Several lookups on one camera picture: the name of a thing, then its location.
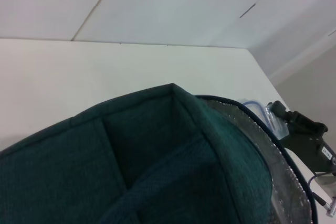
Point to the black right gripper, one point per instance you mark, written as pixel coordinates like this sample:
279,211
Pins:
304,150

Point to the clear container with blue lid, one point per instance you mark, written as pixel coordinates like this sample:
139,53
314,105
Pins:
275,127

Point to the dark teal insulated lunch bag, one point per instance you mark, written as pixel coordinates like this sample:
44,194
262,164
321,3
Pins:
78,169

